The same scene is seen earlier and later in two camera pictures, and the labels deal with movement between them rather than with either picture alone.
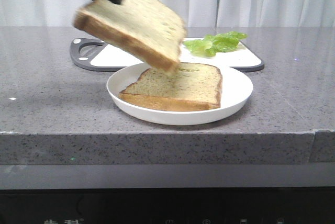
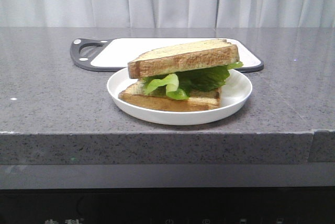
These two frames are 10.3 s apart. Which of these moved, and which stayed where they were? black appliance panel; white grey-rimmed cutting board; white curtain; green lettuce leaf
Moved: green lettuce leaf
Stayed: white grey-rimmed cutting board; white curtain; black appliance panel
